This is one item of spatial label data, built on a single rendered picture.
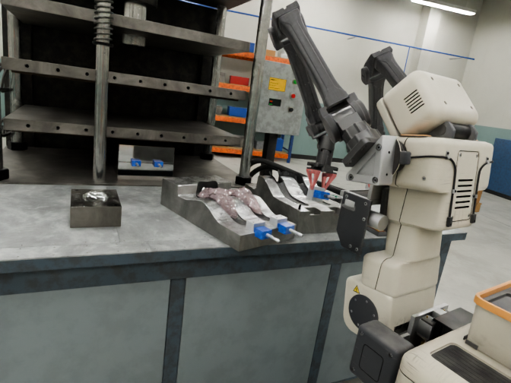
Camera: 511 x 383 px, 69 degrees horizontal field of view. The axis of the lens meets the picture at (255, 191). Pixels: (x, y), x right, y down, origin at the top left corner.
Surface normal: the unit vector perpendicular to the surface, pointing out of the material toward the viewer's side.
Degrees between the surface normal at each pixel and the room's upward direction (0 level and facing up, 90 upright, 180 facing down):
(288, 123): 90
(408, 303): 82
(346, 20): 90
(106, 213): 90
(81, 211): 90
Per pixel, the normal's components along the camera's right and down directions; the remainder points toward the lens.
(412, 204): -0.83, 0.03
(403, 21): 0.24, 0.28
